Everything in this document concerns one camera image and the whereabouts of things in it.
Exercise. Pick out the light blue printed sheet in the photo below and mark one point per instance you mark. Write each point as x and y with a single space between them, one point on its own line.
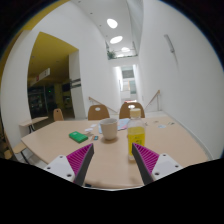
122 124

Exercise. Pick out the small colourful sticker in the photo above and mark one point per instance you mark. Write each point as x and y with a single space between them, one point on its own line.
171 123

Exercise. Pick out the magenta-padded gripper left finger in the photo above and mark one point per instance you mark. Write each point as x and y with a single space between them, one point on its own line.
63 165

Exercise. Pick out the small wooden table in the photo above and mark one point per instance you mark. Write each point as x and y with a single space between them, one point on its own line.
33 121

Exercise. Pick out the wooden chair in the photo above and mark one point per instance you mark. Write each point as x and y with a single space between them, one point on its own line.
125 111
19 147
98 115
58 115

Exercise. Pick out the round ceiling lights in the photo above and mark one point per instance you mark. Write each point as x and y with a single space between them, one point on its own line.
112 23

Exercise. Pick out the small white card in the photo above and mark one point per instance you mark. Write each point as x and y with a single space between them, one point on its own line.
94 125
89 129

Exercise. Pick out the green potted plant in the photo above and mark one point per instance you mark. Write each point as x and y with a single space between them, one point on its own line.
111 55

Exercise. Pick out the green box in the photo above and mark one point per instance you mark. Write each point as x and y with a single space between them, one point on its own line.
78 136

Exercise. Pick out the wooden stair handrail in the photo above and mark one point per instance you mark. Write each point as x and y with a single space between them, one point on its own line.
100 104
154 97

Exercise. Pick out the beige cup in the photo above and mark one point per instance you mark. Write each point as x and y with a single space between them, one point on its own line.
108 128

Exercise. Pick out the white hanging sign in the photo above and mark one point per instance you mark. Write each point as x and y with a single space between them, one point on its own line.
41 76

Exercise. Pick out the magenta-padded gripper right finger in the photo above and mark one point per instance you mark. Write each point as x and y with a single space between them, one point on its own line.
163 165

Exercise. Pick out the dark wall sign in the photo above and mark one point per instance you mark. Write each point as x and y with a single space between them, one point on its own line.
75 83

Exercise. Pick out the dark display shelf unit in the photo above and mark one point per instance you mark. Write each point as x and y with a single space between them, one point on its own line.
38 100

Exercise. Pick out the yellow drink bottle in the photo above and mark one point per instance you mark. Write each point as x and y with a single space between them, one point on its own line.
136 133

